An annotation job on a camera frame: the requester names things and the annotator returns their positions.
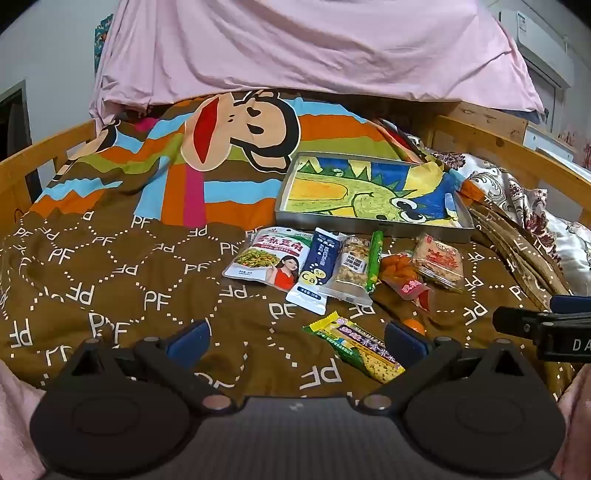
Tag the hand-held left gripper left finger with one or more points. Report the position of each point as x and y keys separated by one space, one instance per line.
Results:
x=187 y=345

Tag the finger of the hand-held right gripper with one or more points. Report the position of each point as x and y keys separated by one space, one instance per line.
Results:
x=515 y=323
x=572 y=304

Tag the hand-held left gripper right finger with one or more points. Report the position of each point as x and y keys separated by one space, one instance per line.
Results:
x=405 y=345

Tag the small orange fruit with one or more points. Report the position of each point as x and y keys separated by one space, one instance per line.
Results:
x=413 y=326

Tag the yellow green bar packet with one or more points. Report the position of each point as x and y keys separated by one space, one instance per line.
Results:
x=355 y=346

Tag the orange dried fruit packet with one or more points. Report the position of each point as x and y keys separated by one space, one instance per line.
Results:
x=399 y=272

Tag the green stick snack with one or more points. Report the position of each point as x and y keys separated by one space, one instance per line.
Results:
x=374 y=263

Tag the rice cracker packet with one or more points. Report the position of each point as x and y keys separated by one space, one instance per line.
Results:
x=438 y=263

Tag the clear nut bar packet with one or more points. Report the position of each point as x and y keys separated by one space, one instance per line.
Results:
x=351 y=272

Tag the green bean snack packet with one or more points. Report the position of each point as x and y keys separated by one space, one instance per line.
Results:
x=263 y=258

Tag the blue white snack packet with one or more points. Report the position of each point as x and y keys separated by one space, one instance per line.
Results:
x=314 y=272

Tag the metal tray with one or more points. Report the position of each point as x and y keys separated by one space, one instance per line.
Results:
x=369 y=232

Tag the brown gold striped fabric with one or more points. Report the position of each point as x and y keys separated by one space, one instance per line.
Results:
x=512 y=249

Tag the monkey print striped blanket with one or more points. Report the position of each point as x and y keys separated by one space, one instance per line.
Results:
x=138 y=277

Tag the floral quilt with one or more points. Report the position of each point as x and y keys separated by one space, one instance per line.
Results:
x=521 y=198

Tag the dinosaur print tray liner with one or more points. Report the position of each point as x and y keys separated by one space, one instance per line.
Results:
x=351 y=194

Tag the white cabinet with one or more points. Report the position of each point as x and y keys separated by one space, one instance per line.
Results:
x=549 y=138

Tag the white air conditioner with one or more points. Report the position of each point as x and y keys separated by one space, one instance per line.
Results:
x=540 y=41

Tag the dark door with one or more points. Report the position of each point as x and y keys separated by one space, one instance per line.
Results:
x=16 y=129

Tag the pink sheet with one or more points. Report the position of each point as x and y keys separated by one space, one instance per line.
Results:
x=300 y=46

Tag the teal wall poster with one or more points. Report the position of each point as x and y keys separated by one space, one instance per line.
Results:
x=104 y=41

